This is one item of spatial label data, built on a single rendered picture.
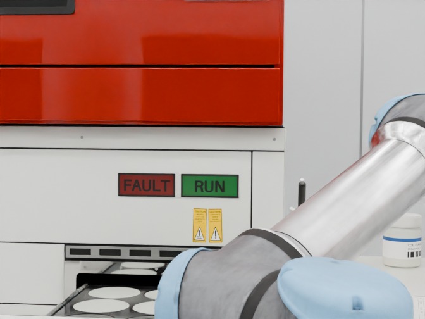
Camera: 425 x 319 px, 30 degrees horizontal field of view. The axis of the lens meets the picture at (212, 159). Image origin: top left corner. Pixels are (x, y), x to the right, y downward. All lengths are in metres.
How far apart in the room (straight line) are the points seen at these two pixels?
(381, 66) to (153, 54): 1.65
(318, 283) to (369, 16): 2.50
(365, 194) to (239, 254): 0.19
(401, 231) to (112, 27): 0.68
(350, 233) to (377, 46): 2.28
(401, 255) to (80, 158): 0.67
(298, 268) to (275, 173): 0.91
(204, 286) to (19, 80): 0.96
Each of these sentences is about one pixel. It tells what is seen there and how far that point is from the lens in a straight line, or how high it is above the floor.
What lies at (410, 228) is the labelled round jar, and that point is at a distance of 1.50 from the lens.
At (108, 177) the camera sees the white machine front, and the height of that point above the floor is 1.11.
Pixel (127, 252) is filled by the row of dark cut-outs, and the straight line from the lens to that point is 1.65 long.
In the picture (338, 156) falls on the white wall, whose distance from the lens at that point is 3.09.
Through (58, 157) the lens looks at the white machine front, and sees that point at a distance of 1.67.
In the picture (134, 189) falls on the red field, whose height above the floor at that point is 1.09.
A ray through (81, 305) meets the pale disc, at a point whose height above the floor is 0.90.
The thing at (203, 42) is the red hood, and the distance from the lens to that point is 1.57.
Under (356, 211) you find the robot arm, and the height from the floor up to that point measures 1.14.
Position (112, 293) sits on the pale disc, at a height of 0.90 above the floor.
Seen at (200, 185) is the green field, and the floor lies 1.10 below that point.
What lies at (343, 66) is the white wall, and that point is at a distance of 3.10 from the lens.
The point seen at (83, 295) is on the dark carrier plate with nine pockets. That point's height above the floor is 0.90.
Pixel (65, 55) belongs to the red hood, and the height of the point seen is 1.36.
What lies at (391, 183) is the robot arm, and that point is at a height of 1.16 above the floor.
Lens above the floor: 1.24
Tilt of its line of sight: 3 degrees down
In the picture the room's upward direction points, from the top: straight up
